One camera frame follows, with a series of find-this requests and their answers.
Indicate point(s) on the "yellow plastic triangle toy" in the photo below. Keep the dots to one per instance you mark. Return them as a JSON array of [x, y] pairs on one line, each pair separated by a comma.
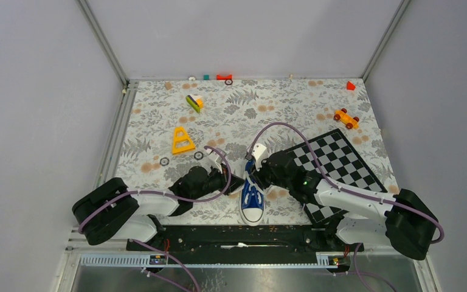
[[182, 142]]

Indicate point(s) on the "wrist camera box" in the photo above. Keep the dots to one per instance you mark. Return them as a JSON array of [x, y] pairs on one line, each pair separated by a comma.
[[259, 154], [214, 160]]

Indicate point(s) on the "white shoelace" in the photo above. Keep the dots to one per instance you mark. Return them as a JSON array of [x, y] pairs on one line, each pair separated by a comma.
[[252, 195]]

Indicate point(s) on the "orange toy car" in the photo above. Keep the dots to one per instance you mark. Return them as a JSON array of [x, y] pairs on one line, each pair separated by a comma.
[[350, 122]]

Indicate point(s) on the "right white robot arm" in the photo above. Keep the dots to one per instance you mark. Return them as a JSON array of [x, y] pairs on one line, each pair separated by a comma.
[[400, 220]]

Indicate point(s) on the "floral patterned mat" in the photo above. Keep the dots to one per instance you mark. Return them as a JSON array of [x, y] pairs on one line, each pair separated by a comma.
[[277, 113]]

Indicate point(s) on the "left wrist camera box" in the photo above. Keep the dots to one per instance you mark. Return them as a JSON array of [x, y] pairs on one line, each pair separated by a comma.
[[214, 160]]

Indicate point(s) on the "stacked toy bricks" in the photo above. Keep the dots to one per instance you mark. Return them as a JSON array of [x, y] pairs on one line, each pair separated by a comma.
[[195, 101]]

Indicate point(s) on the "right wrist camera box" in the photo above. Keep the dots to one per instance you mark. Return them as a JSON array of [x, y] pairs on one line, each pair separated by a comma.
[[259, 154]]

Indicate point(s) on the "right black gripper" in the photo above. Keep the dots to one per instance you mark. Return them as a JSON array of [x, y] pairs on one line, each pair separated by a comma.
[[258, 174]]

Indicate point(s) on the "red triangular block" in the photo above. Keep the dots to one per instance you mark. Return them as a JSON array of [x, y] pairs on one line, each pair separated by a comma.
[[350, 86]]

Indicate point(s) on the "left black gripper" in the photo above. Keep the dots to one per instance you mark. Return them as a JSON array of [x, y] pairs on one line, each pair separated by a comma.
[[224, 176]]

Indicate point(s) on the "blue canvas sneaker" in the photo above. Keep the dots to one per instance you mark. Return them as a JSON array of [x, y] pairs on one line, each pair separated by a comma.
[[251, 217]]

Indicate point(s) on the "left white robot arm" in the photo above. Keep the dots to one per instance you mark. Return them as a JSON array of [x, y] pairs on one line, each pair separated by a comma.
[[112, 211]]

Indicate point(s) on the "black white chessboard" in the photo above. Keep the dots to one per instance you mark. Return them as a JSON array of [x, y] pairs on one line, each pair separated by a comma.
[[341, 162]]

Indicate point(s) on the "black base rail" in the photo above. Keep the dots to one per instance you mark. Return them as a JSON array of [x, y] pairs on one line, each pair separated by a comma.
[[242, 245]]

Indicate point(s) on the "red block at wall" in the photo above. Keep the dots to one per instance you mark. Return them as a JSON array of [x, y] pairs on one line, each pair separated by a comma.
[[224, 77]]

